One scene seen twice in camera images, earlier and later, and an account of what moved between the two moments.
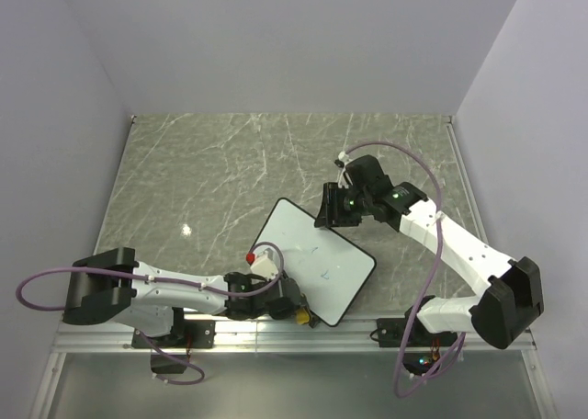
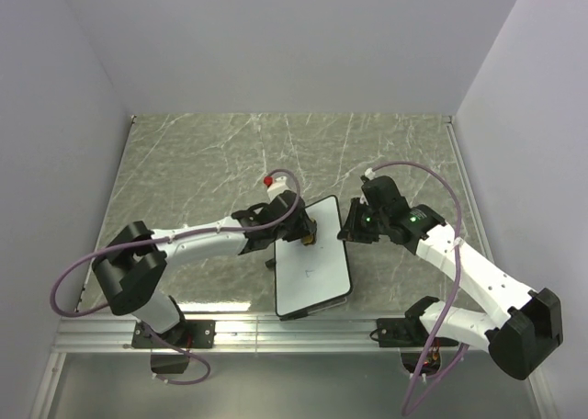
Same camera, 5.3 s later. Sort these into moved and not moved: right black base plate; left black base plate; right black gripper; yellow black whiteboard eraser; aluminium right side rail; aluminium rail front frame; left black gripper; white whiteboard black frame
Moved: white whiteboard black frame; yellow black whiteboard eraser; left black gripper; right black gripper
Not moved: aluminium rail front frame; left black base plate; aluminium right side rail; right black base plate
